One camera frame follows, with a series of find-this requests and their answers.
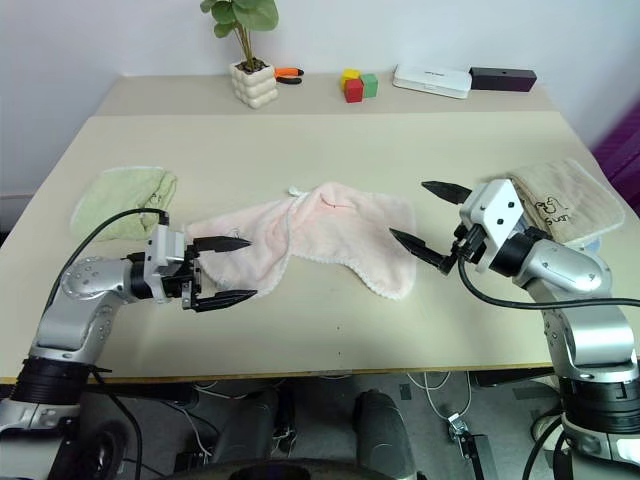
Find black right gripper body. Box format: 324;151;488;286
451;222;494;265

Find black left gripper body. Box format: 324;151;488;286
160;247;205;313

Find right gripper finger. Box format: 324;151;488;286
420;180;474;206
388;227;459;277

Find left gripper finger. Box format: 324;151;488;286
191;235;253;258
190;289;260;314

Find pink towel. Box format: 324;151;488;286
185;181;419;302

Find light green towel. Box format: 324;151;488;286
70;165;180;243

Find beige towel with print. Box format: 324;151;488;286
506;157;627;247

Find white flat box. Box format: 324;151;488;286
391;63;474;100

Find black long box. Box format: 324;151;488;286
469;66;538;93

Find dark rounded leg shape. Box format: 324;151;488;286
352;388;417;480
213;388;282;466

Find white bubble plant pot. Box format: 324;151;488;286
229;58;279;111

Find metal clamp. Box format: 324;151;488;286
445;410;470;444

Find dark dome shape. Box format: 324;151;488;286
218;456;352;480

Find purple furniture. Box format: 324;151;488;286
589;96;640;202

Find green leafy plant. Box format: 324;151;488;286
199;0;280;71

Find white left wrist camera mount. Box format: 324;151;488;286
143;224;189;304

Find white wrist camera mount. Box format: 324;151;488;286
458;177;527;274
143;224;189;304

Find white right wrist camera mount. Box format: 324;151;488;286
458;177;527;274

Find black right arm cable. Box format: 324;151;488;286
456;227;640;308

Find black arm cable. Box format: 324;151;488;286
456;227;640;308
44;208;172;314

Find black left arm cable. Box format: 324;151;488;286
44;208;172;314

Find white thin cable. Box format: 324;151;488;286
407;370;474;422

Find orange handled pliers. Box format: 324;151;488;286
273;66;306;86

